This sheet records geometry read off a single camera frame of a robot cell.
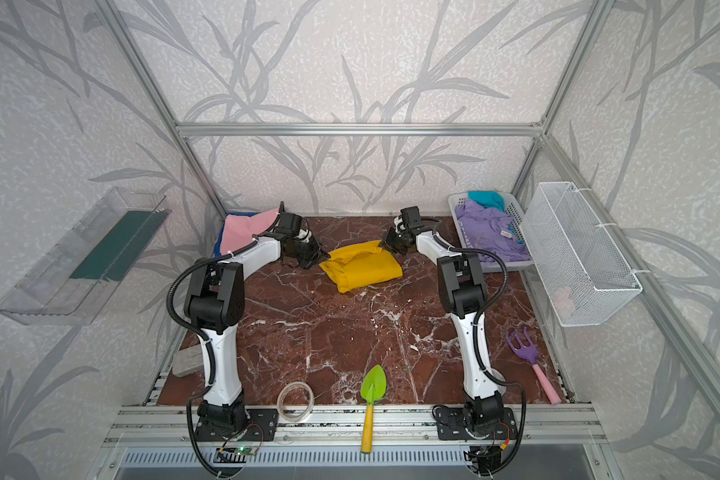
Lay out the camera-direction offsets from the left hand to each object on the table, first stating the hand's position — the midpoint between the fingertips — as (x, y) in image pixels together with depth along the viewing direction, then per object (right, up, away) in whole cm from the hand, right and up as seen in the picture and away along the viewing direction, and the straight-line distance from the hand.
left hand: (334, 244), depth 100 cm
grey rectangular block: (-37, -32, -19) cm, 53 cm away
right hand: (+16, +3, +8) cm, 18 cm away
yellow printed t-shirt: (+8, -7, +2) cm, 11 cm away
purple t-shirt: (+56, +3, +8) cm, 57 cm away
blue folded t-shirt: (-42, -3, +6) cm, 43 cm away
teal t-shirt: (+57, +17, +14) cm, 61 cm away
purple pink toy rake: (+59, -31, -13) cm, 68 cm away
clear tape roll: (-10, -40, -23) cm, 47 cm away
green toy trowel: (+14, -38, -23) cm, 46 cm away
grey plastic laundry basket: (+66, +8, +10) cm, 68 cm away
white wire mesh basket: (+58, -6, -39) cm, 70 cm away
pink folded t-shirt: (-38, +5, +12) cm, 40 cm away
